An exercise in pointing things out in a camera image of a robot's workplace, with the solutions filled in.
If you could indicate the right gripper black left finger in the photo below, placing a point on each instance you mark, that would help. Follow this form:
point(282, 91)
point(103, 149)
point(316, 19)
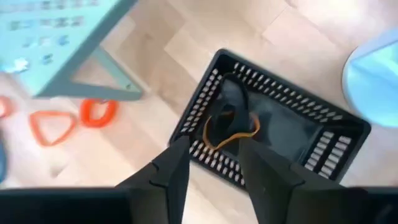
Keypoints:
point(168, 186)

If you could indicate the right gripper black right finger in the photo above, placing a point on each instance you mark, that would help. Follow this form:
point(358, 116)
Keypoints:
point(273, 193)

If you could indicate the orange rubber band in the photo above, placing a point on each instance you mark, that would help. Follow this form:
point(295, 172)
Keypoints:
point(9, 107)
point(239, 135)
point(53, 113)

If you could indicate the red rubber band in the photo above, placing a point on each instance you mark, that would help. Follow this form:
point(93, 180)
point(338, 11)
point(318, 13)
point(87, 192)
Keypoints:
point(84, 115)

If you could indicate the black plastic basket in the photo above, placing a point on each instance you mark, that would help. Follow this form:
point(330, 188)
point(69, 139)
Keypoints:
point(295, 130)

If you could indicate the white cylinder with black rim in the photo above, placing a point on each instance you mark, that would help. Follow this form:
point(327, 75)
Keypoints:
point(373, 87)

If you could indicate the pale green perforated metal shelf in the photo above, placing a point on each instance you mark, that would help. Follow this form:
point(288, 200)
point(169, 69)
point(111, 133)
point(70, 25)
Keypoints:
point(46, 31)

